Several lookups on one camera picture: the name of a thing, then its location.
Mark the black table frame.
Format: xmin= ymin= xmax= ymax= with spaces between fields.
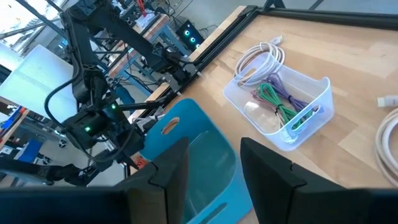
xmin=124 ymin=0 xmax=398 ymax=125

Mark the maroon cable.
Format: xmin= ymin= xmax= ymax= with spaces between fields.
xmin=251 ymin=86 xmax=274 ymax=108

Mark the red cable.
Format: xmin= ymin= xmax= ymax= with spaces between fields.
xmin=135 ymin=156 xmax=154 ymax=170

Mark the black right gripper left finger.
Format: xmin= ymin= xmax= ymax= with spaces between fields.
xmin=114 ymin=136 xmax=190 ymax=224

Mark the wooden background table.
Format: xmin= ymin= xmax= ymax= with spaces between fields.
xmin=107 ymin=14 xmax=175 ymax=97

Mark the computer tower with lit fans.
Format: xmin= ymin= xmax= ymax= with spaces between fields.
xmin=175 ymin=19 xmax=205 ymax=52

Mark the clear plastic bin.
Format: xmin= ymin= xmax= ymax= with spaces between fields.
xmin=223 ymin=52 xmax=335 ymax=152

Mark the green cable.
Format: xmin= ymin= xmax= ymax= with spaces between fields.
xmin=257 ymin=82 xmax=313 ymax=131

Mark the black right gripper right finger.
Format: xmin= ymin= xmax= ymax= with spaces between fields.
xmin=241 ymin=136 xmax=371 ymax=224

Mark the thick white coiled cable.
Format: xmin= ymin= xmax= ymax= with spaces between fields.
xmin=234 ymin=35 xmax=286 ymax=88
xmin=374 ymin=95 xmax=398 ymax=188

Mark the purple cable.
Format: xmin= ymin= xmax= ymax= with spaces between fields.
xmin=267 ymin=73 xmax=324 ymax=114

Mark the blue plastic bin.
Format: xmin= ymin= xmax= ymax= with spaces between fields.
xmin=139 ymin=98 xmax=254 ymax=224

